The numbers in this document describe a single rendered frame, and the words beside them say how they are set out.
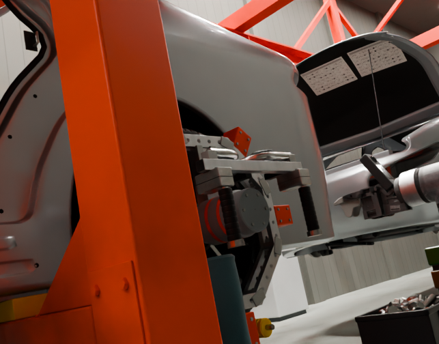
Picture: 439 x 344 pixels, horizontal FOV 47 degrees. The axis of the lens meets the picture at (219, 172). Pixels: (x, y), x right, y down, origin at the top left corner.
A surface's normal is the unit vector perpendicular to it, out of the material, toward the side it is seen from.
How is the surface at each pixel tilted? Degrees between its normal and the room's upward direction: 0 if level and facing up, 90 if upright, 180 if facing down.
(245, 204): 90
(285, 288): 90
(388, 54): 141
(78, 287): 90
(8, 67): 90
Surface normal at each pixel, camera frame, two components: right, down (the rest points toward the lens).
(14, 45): 0.69, -0.28
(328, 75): -0.26, 0.77
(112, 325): -0.70, -0.01
